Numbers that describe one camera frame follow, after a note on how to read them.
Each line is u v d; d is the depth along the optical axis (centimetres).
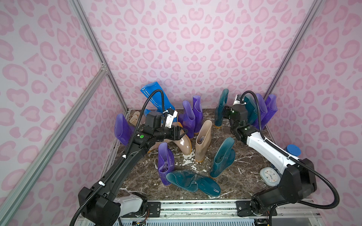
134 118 81
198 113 84
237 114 60
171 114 65
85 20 73
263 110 83
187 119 81
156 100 99
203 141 71
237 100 70
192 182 59
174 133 63
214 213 72
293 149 73
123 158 45
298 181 42
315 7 70
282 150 48
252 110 84
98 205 37
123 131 74
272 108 90
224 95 93
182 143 88
